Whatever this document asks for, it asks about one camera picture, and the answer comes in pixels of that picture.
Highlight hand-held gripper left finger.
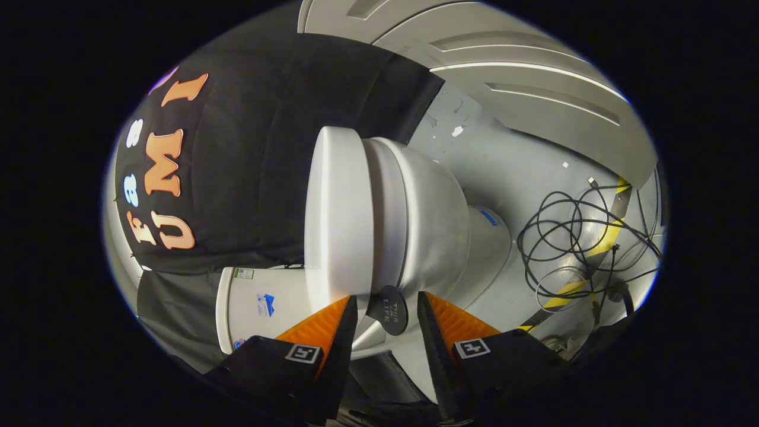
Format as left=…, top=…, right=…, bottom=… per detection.
left=202, top=295, right=359, bottom=426

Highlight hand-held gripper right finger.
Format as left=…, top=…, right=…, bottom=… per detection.
left=417, top=291, right=589, bottom=425

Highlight black round lid lifter handle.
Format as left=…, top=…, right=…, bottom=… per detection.
left=366, top=285, right=409, bottom=337

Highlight white toilet lid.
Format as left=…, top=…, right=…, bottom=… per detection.
left=304, top=126, right=375, bottom=318

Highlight white toilet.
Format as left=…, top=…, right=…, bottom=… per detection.
left=215, top=136, right=514, bottom=359

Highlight yellow black floor tape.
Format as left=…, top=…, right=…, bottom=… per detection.
left=519, top=178, right=633, bottom=333

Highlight black backdrop cloth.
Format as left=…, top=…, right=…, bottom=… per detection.
left=113, top=33, right=445, bottom=374

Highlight white cabinet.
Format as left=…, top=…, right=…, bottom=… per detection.
left=296, top=0, right=659, bottom=190

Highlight tangled black cables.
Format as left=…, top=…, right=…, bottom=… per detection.
left=517, top=177, right=664, bottom=326

